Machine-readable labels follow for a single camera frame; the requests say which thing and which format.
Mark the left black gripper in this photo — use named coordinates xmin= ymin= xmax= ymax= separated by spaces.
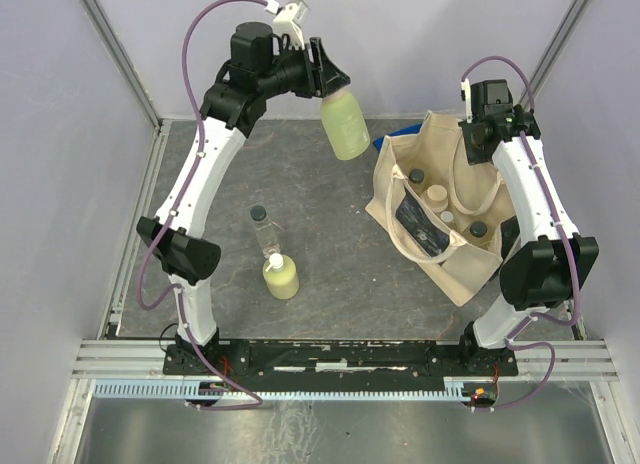
xmin=257 ymin=36 xmax=350 ymax=99

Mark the green bottle beige flip cap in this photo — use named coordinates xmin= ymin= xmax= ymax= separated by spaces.
xmin=321 ymin=88 xmax=370 ymax=161

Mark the beige jar wide lid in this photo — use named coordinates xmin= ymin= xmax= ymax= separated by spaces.
xmin=422 ymin=184 xmax=449 ymax=209

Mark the beige canvas tote bag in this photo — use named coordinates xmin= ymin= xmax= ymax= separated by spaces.
xmin=366 ymin=112 xmax=519 ymax=307

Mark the silver round bottle white cap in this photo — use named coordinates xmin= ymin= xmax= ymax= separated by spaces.
xmin=440 ymin=211 xmax=455 ymax=225

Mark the clear square bottle back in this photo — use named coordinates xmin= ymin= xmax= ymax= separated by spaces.
xmin=469 ymin=220 xmax=488 ymax=239

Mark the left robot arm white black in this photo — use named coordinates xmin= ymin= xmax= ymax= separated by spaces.
xmin=136 ymin=22 xmax=351 ymax=374

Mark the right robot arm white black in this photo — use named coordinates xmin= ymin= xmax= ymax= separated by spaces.
xmin=457 ymin=79 xmax=599 ymax=375

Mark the blue cloth behind bag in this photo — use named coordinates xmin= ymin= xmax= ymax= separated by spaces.
xmin=372 ymin=124 xmax=422 ymax=151

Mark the clear square bottle dark cap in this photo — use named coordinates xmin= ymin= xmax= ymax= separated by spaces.
xmin=250 ymin=205 xmax=281 ymax=259

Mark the yellow green pump bottle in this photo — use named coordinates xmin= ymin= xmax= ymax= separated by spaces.
xmin=262 ymin=253 xmax=299 ymax=300

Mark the small circuit board red led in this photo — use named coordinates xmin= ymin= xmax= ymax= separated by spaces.
xmin=470 ymin=386 xmax=498 ymax=406

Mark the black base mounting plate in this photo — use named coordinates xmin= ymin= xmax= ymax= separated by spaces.
xmin=162 ymin=336 xmax=519 ymax=391

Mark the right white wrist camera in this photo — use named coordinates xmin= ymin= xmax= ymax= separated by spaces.
xmin=460 ymin=78 xmax=473 ymax=123

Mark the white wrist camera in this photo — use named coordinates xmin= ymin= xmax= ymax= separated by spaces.
xmin=265 ymin=0 xmax=310 ymax=50
xmin=460 ymin=78 xmax=473 ymax=123

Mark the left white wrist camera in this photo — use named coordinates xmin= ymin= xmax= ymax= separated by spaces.
xmin=265 ymin=0 xmax=310 ymax=50

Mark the right aluminium frame post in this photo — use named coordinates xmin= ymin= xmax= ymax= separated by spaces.
xmin=516 ymin=0 xmax=594 ymax=108

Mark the aluminium frame post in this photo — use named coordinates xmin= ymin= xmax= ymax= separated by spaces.
xmin=78 ymin=0 xmax=163 ymax=129
xmin=516 ymin=0 xmax=594 ymax=108

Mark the left aluminium frame post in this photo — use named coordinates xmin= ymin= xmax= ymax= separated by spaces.
xmin=78 ymin=0 xmax=163 ymax=129

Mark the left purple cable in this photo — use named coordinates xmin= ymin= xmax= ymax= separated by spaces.
xmin=137 ymin=0 xmax=266 ymax=411

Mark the light blue cable duct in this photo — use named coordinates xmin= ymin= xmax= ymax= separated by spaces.
xmin=94 ymin=371 xmax=473 ymax=402

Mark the aluminium front rail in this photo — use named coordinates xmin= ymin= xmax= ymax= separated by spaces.
xmin=72 ymin=340 xmax=619 ymax=382

